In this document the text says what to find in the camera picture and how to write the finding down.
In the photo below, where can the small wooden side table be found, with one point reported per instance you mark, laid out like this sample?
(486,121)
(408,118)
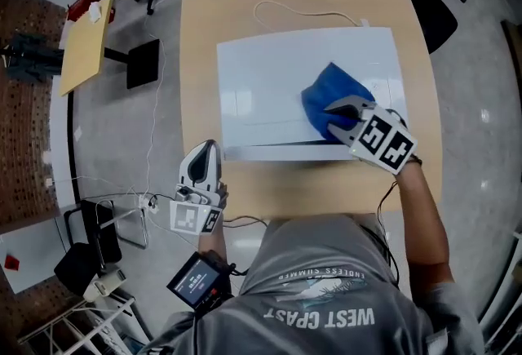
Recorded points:
(81,47)

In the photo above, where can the blue cloth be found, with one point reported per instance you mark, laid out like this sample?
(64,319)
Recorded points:
(330,88)

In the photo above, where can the black wrist-mounted screen device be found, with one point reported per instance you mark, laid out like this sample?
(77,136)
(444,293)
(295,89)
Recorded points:
(195,278)

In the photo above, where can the white handheld device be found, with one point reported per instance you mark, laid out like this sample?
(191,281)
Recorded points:
(102,286)

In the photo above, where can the small red square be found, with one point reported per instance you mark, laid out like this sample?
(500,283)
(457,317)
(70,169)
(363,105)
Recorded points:
(11,262)

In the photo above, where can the white power strip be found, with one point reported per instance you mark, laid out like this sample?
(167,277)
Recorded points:
(147,203)

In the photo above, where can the person's left forearm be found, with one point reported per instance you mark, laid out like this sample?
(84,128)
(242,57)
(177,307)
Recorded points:
(212,243)

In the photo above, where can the white board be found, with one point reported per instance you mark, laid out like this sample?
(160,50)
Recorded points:
(36,255)

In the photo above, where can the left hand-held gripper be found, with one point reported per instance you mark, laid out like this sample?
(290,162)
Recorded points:
(187,216)

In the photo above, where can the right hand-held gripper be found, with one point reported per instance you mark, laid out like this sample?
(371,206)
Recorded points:
(385,141)

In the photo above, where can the person's right forearm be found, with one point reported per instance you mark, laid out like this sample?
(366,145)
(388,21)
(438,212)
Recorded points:
(424,227)

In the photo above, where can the person's grey printed t-shirt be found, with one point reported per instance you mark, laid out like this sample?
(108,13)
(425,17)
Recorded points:
(318,247)

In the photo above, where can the black metal-frame chair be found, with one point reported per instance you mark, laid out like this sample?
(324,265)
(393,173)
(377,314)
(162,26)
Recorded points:
(77,263)

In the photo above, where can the white printer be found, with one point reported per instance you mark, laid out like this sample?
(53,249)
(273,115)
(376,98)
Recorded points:
(265,80)

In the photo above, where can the small white object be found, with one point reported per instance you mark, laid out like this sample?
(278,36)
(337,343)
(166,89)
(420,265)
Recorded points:
(95,12)

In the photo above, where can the red box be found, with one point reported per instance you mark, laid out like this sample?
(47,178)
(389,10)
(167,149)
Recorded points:
(79,6)

